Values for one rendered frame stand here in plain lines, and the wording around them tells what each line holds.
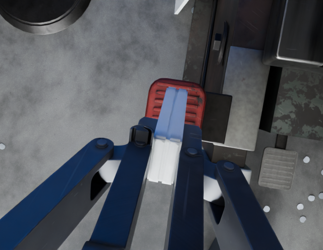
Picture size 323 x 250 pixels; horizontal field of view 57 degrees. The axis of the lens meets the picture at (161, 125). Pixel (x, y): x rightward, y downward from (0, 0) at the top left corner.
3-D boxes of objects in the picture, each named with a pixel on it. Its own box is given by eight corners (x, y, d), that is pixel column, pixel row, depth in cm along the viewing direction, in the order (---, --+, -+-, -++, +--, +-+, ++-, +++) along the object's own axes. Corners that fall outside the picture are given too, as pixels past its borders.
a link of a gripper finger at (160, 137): (159, 184, 17) (146, 181, 17) (171, 123, 23) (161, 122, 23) (167, 139, 15) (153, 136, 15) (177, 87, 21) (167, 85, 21)
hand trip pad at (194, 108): (193, 142, 38) (197, 152, 31) (147, 134, 39) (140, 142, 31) (202, 87, 38) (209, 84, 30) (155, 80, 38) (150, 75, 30)
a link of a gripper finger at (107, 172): (143, 192, 15) (84, 180, 15) (156, 139, 19) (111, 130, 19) (146, 168, 14) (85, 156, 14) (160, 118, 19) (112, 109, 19)
